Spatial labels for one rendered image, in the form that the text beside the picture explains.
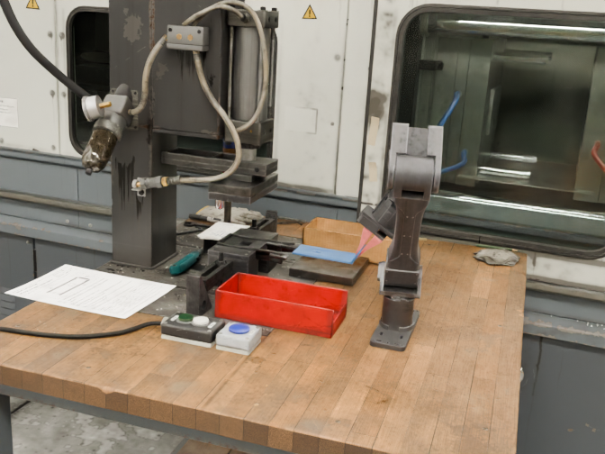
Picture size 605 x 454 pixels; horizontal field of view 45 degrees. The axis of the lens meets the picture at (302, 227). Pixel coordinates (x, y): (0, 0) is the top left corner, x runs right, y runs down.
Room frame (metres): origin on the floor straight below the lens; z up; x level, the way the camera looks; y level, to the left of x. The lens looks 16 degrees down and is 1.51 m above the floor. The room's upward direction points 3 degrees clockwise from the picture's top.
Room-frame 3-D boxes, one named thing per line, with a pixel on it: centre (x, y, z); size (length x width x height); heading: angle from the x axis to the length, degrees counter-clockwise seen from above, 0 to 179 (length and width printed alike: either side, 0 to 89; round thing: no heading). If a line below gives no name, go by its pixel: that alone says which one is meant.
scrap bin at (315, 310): (1.41, 0.03, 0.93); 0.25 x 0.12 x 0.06; 74
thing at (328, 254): (1.58, -0.06, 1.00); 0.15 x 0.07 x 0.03; 73
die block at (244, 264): (1.65, 0.13, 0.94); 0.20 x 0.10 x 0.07; 164
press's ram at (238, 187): (1.66, 0.21, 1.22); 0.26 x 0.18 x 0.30; 74
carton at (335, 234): (1.87, -0.14, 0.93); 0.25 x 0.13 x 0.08; 74
